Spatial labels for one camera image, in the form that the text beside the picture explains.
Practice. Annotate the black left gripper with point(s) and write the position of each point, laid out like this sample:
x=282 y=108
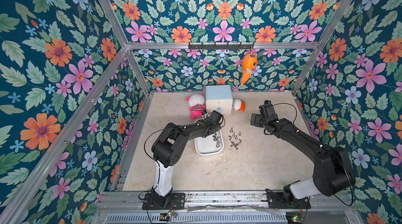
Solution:
x=218 y=126

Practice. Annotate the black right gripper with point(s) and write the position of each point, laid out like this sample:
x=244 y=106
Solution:
x=257 y=120

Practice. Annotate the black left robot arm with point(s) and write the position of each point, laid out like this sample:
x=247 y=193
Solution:
x=170 y=144

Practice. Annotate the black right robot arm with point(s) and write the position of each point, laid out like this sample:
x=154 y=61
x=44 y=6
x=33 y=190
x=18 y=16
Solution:
x=332 y=171

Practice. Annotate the pile of silver wing nuts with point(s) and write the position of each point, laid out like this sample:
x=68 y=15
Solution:
x=216 y=139

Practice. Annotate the white storage tray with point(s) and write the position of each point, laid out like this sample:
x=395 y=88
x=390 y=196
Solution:
x=206 y=146

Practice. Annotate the pale blue drawer box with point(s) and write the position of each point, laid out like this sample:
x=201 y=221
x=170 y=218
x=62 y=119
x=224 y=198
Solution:
x=219 y=96

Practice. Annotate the pink white plush toy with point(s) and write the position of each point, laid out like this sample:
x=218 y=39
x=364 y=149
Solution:
x=197 y=105

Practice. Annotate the orange white plush ball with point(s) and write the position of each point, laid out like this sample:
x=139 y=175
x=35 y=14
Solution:
x=238 y=105

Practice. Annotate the orange hanging fish plush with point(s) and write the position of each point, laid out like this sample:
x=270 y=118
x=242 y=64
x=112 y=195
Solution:
x=249 y=64

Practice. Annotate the black hook rail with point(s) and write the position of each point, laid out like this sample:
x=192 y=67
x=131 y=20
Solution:
x=220 y=46

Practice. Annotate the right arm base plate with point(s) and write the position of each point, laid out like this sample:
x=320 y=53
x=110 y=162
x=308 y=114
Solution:
x=285 y=200

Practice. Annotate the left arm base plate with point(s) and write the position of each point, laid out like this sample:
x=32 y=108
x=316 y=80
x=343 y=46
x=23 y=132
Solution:
x=172 y=201

